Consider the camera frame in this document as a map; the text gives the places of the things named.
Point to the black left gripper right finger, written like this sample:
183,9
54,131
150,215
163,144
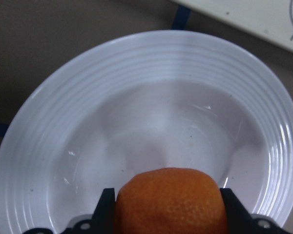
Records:
239,219

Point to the cream rectangular tray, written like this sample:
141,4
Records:
270,20

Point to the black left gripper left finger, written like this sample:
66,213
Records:
103,216

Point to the orange fruit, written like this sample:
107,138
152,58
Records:
170,201

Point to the white ridged plate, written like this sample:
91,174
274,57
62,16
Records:
142,102

